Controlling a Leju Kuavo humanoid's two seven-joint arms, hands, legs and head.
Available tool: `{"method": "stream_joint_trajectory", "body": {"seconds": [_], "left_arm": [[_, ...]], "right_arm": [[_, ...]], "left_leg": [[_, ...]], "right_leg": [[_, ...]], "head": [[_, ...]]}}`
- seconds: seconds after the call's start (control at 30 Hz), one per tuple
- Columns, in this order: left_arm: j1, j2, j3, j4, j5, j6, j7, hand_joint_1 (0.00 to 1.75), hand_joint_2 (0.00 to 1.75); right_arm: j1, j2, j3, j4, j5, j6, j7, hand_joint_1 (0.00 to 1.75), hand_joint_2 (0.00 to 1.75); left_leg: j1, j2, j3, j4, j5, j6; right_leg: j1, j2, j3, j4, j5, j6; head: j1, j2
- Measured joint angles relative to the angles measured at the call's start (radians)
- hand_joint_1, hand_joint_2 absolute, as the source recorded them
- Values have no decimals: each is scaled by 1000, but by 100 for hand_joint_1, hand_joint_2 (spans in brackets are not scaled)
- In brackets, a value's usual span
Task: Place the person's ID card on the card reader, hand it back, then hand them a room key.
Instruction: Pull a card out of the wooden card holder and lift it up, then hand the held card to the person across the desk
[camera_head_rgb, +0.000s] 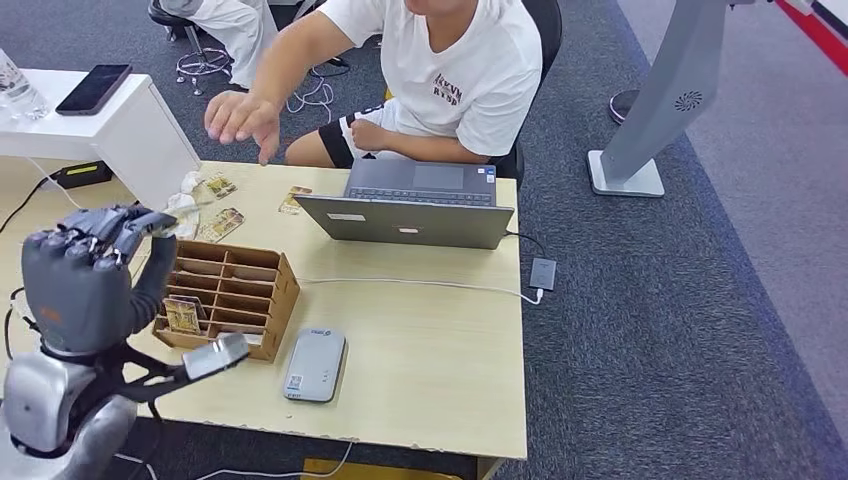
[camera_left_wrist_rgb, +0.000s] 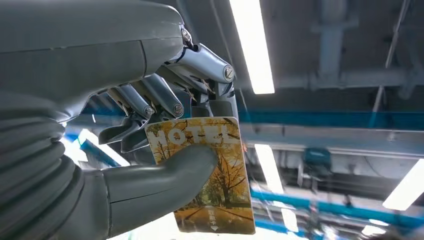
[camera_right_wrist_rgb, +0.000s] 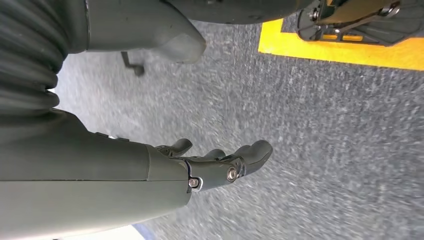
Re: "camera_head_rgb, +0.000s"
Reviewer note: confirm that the person's left hand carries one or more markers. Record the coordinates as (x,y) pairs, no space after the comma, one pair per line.
(370,134)

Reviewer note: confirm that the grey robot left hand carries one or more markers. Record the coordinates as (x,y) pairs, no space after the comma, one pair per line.
(79,291)

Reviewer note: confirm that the person's right hand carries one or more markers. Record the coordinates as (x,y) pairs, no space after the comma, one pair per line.
(242,119)

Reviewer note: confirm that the person's right forearm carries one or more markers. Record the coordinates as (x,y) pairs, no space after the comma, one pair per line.
(298,56)

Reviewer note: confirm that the person's left forearm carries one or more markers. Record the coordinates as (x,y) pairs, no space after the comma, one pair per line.
(440,149)

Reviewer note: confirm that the person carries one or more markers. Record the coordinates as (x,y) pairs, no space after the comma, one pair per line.
(464,79)
(238,33)

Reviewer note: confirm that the wooden card organizer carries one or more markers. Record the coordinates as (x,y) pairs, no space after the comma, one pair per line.
(265,298)

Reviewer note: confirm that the black chrome stool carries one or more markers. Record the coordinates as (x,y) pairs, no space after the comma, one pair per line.
(199,63)

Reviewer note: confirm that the black floor charger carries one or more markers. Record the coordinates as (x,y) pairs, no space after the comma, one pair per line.
(338,62)

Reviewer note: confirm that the white cabinet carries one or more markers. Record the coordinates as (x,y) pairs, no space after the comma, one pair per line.
(152,152)

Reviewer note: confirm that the crumpled white tissue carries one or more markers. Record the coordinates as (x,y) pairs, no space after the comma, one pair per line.
(185,199)

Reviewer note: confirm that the grey laptop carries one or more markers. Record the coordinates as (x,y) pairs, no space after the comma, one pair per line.
(411,228)

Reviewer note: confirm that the black power adapter yellow label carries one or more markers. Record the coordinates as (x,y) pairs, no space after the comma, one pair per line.
(83,174)

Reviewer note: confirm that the black smartphone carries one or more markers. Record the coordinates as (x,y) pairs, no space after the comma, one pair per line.
(94,89)

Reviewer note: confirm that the clear water bottle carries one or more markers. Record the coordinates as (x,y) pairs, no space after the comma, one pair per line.
(20,89)

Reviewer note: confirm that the small grey usb hub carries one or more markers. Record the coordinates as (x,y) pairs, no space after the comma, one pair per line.
(543,274)

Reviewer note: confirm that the black round base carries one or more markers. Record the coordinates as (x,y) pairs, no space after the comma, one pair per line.
(623,107)

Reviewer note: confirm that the grey kiosk stand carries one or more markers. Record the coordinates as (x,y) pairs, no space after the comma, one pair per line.
(662,99)

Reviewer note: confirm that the yellow board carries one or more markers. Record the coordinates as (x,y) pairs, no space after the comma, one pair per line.
(371,472)

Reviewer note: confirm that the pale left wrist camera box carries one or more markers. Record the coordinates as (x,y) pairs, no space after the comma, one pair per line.
(215,354)

